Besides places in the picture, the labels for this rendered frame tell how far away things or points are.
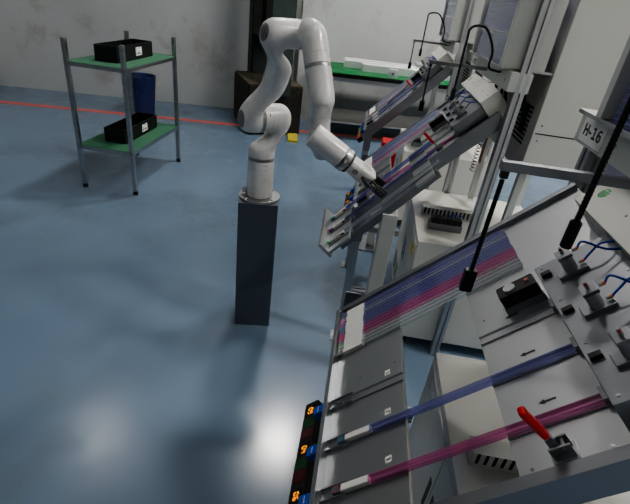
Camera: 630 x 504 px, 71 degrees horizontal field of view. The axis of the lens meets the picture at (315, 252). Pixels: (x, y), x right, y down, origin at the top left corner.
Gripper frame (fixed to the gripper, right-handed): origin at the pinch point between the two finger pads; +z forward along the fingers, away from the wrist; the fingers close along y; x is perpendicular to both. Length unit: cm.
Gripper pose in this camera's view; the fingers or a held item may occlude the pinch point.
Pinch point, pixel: (382, 189)
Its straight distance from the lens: 161.3
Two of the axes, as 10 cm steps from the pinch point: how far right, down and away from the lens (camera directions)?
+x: -6.0, 6.7, 4.4
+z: 7.9, 5.6, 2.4
